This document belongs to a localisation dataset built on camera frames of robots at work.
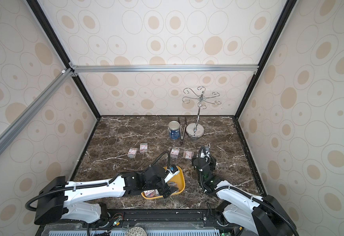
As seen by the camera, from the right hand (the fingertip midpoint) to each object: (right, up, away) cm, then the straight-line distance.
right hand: (208, 155), depth 85 cm
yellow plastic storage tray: (-17, -14, 0) cm, 22 cm away
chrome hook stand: (-4, +15, +23) cm, 28 cm away
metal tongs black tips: (-15, +11, +20) cm, 27 cm away
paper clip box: (-48, 0, +11) cm, 49 cm away
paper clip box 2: (-41, +3, +14) cm, 43 cm away
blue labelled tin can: (-20, +15, +14) cm, 29 cm away
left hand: (-19, -12, -12) cm, 25 cm away
